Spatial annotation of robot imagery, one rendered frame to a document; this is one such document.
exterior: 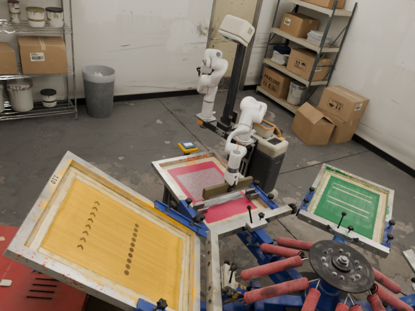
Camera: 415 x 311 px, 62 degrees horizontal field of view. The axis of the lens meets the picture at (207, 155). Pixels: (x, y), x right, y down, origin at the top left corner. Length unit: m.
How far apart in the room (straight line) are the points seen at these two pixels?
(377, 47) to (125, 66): 3.85
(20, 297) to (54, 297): 0.13
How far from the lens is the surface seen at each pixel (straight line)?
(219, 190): 2.24
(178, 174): 2.57
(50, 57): 4.84
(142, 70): 5.80
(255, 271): 1.78
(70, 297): 1.67
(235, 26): 2.52
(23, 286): 1.75
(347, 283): 1.70
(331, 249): 1.79
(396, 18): 5.86
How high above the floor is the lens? 2.46
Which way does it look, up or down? 32 degrees down
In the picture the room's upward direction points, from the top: 10 degrees clockwise
